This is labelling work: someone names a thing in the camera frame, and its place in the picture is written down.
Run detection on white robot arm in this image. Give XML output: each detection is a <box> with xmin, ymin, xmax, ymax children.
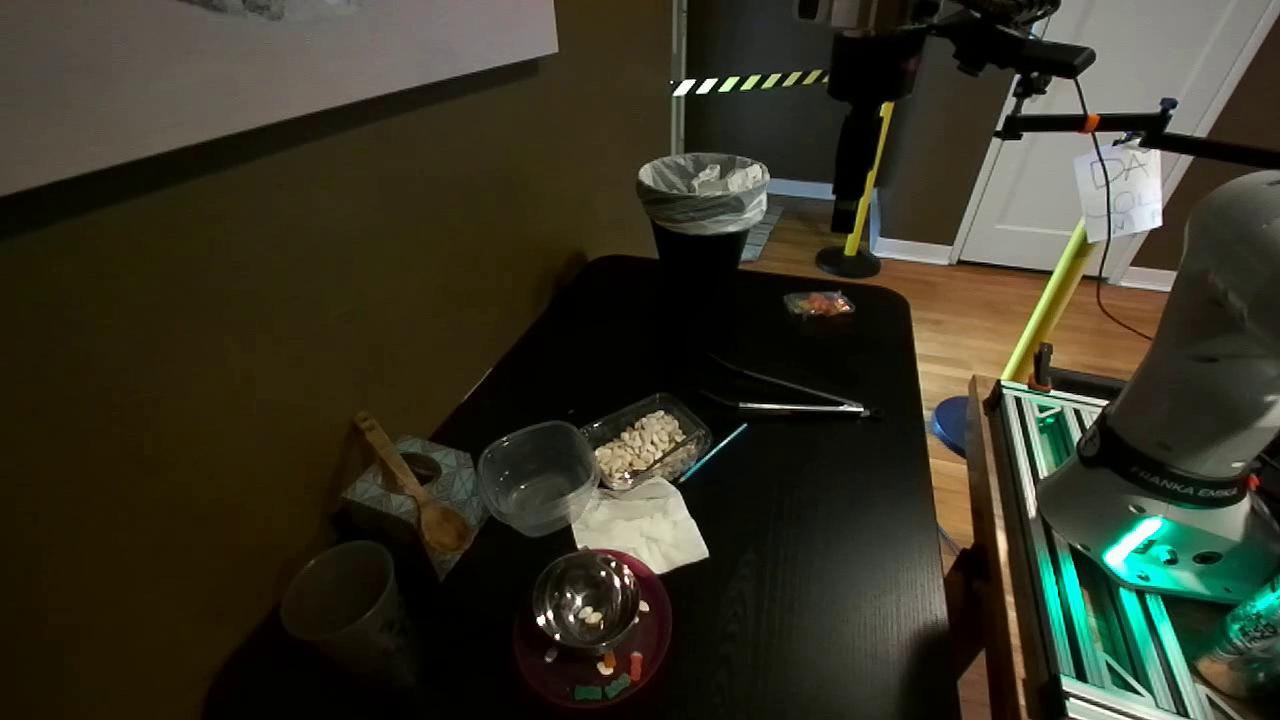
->
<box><xmin>1037</xmin><ymin>167</ymin><xmax>1280</xmax><ymax>606</ymax></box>

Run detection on silver metal bowl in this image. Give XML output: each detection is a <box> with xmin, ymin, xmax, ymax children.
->
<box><xmin>533</xmin><ymin>549</ymin><xmax>639</xmax><ymax>651</ymax></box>

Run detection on clear tray of white seeds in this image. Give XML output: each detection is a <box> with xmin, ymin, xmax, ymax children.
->
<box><xmin>586</xmin><ymin>394</ymin><xmax>711</xmax><ymax>493</ymax></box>

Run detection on blue straw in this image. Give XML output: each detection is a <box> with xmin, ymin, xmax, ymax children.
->
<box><xmin>678</xmin><ymin>426</ymin><xmax>747</xmax><ymax>485</ymax></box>

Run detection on white paper napkin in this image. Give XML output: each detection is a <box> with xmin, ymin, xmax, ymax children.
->
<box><xmin>567</xmin><ymin>482</ymin><xmax>708</xmax><ymax>578</ymax></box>

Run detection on trash bin with white liner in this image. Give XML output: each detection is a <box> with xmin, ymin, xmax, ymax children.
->
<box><xmin>638</xmin><ymin>153</ymin><xmax>771</xmax><ymax>270</ymax></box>

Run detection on metal kitchen tongs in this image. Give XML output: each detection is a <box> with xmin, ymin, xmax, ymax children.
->
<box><xmin>698</xmin><ymin>355</ymin><xmax>871</xmax><ymax>420</ymax></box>

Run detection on small candy packet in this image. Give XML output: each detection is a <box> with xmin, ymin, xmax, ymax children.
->
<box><xmin>783</xmin><ymin>288</ymin><xmax>855</xmax><ymax>321</ymax></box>

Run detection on grey tissue box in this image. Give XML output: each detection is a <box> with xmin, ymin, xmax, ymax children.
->
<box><xmin>338</xmin><ymin>433</ymin><xmax>488</xmax><ymax>580</ymax></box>

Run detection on red plate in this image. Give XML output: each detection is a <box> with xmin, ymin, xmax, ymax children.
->
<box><xmin>514</xmin><ymin>549</ymin><xmax>673</xmax><ymax>711</ymax></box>

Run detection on white paper cup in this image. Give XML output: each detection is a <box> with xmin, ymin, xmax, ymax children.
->
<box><xmin>280</xmin><ymin>539</ymin><xmax>411</xmax><ymax>688</ymax></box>

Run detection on yellow green pole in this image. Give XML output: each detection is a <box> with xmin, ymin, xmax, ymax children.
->
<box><xmin>1002</xmin><ymin>224</ymin><xmax>1094</xmax><ymax>383</ymax></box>

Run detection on camera on tripod stand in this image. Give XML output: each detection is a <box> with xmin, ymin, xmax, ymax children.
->
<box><xmin>797</xmin><ymin>0</ymin><xmax>1280</xmax><ymax>279</ymax></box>

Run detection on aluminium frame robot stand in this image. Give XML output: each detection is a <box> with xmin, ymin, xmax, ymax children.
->
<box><xmin>969</xmin><ymin>383</ymin><xmax>1276</xmax><ymax>720</ymax></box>

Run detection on white framed wall board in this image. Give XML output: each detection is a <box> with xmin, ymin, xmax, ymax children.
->
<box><xmin>0</xmin><ymin>0</ymin><xmax>559</xmax><ymax>196</ymax></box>

